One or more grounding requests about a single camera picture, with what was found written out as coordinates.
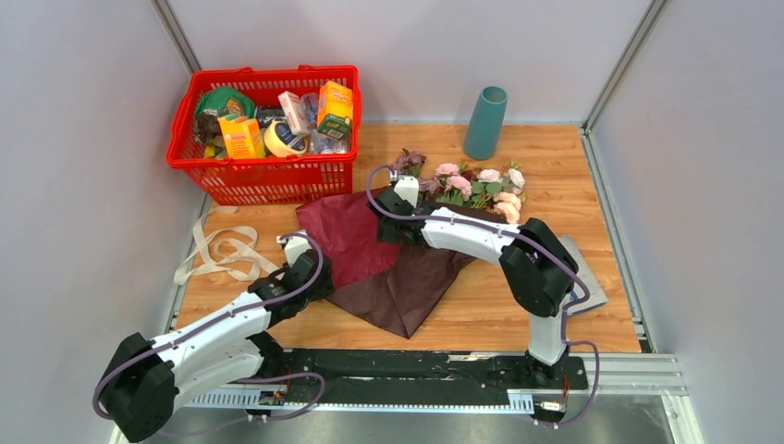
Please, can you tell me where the dark red wrapping paper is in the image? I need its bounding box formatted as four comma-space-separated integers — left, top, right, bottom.
296, 191, 474, 339

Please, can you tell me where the white printed ribbon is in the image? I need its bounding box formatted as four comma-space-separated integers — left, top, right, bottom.
173, 205, 278, 286

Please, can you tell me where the pink flower bouquet brown wrap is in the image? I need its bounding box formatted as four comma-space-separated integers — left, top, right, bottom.
391, 150, 526, 224

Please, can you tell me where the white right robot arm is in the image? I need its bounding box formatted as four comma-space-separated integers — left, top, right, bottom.
368, 188, 590, 388

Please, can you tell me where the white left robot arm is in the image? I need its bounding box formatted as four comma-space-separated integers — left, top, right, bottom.
97, 248, 335, 443

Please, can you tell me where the teal ceramic vase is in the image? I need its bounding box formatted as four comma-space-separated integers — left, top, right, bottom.
463, 86, 508, 160

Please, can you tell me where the clear plastic bottle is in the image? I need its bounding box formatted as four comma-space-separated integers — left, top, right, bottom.
300, 92, 349, 154

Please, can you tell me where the yellow tape roll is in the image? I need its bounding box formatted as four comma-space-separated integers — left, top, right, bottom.
263, 120, 309, 158

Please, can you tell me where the orange green box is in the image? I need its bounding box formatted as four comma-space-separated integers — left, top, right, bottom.
316, 80, 354, 141

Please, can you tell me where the red plastic shopping basket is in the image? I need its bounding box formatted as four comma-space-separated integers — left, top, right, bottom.
166, 65, 362, 205

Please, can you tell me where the orange juice carton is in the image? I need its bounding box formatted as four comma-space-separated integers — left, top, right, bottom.
218, 113, 265, 159

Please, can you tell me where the white small box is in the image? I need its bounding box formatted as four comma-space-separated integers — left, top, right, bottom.
277, 91, 311, 136

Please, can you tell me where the green snack bag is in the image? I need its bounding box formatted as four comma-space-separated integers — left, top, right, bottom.
195, 86, 256, 117

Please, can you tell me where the blue razor blister package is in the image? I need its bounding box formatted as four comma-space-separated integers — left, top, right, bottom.
558, 235, 608, 316

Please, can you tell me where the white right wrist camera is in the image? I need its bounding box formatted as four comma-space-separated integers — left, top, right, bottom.
391, 175, 420, 207

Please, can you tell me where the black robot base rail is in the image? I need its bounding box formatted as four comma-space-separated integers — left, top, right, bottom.
183, 346, 687, 414

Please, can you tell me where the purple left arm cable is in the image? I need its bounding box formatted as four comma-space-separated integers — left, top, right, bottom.
92, 231, 328, 424

